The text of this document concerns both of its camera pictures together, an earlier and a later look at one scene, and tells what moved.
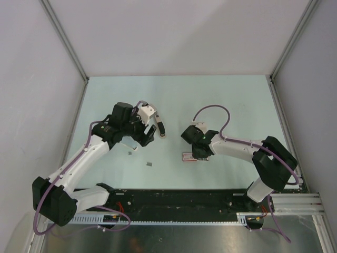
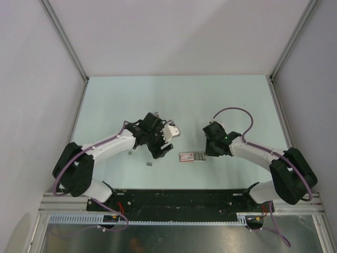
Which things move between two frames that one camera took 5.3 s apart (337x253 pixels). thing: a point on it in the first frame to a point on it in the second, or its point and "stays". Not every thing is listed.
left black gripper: (141, 138) to (156, 154)
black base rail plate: (179, 205) stays
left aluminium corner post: (64, 37) stays
